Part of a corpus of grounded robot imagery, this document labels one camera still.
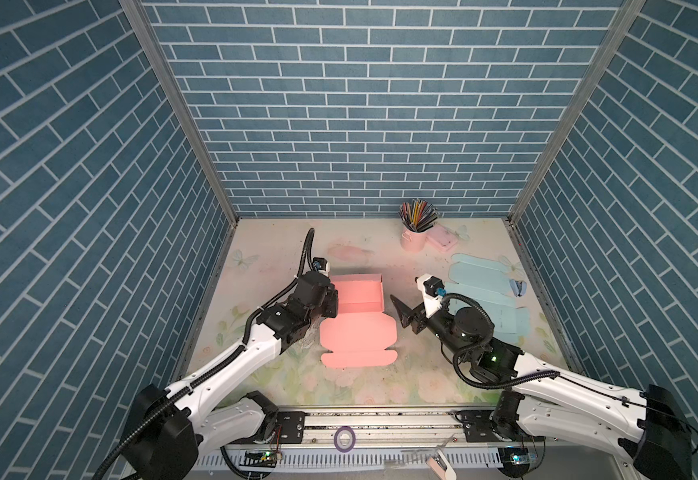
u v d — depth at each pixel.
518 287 0.99
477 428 0.73
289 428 0.74
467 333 0.53
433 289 0.58
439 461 0.68
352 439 0.72
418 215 1.05
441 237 1.12
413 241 1.04
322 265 0.71
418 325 0.63
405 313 0.63
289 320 0.58
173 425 0.38
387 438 0.74
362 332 0.82
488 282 1.03
